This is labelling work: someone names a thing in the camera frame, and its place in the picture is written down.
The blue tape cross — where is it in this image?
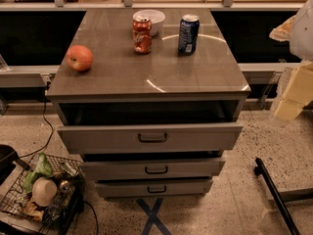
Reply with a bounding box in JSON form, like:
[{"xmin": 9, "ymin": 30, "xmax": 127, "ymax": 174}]
[{"xmin": 137, "ymin": 198, "xmax": 172, "ymax": 235}]

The black metal stand leg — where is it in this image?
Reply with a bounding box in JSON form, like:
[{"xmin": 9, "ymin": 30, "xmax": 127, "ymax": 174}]
[{"xmin": 254, "ymin": 158, "xmax": 313, "ymax": 235}]

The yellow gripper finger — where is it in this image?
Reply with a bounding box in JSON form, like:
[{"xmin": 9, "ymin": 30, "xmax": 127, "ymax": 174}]
[{"xmin": 273, "ymin": 62, "xmax": 313, "ymax": 121}]

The green leafy vegetable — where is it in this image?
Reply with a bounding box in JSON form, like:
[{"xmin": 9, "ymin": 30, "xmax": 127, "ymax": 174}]
[{"xmin": 22, "ymin": 153, "xmax": 53, "ymax": 194}]

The grey middle drawer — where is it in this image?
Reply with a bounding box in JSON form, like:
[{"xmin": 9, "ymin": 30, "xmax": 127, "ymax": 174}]
[{"xmin": 81, "ymin": 158, "xmax": 225, "ymax": 181}]

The grey drawer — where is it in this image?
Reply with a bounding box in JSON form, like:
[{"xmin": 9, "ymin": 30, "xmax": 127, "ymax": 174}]
[
  {"xmin": 58, "ymin": 122, "xmax": 243, "ymax": 155},
  {"xmin": 95, "ymin": 178, "xmax": 213, "ymax": 198},
  {"xmin": 81, "ymin": 158, "xmax": 225, "ymax": 181}
]

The white bowl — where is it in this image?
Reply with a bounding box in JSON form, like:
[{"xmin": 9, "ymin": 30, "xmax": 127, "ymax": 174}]
[{"xmin": 133, "ymin": 10, "xmax": 165, "ymax": 36}]

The grey top drawer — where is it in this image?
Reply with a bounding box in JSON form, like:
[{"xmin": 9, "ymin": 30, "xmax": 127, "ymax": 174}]
[{"xmin": 58, "ymin": 122, "xmax": 243, "ymax": 155}]

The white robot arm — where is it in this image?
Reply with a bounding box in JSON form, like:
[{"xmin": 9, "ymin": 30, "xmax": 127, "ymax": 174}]
[{"xmin": 269, "ymin": 0, "xmax": 313, "ymax": 123}]

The blue soda can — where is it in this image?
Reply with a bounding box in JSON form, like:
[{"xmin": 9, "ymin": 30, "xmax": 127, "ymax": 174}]
[{"xmin": 178, "ymin": 14, "xmax": 200, "ymax": 55}]

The grey drawer cabinet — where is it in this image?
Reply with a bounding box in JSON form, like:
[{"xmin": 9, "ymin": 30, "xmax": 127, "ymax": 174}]
[{"xmin": 48, "ymin": 8, "xmax": 250, "ymax": 184}]

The black wire basket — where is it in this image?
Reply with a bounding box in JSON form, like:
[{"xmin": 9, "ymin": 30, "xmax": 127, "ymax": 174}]
[{"xmin": 1, "ymin": 154, "xmax": 85, "ymax": 235}]

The red soda can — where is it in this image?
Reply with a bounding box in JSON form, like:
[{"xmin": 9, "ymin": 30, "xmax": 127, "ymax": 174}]
[{"xmin": 132, "ymin": 15, "xmax": 152, "ymax": 54}]

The cream upturned cup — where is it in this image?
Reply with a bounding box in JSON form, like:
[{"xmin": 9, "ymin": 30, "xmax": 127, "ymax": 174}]
[{"xmin": 32, "ymin": 177, "xmax": 58, "ymax": 207}]

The grey bottom drawer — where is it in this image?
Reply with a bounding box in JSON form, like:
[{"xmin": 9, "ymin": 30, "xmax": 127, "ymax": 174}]
[{"xmin": 95, "ymin": 178, "xmax": 213, "ymax": 198}]

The black power cable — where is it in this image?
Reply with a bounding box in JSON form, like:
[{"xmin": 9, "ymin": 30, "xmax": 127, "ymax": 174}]
[{"xmin": 19, "ymin": 81, "xmax": 55, "ymax": 159}]

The red apple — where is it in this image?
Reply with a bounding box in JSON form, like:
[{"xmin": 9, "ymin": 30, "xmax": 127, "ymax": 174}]
[{"xmin": 66, "ymin": 45, "xmax": 94, "ymax": 71}]

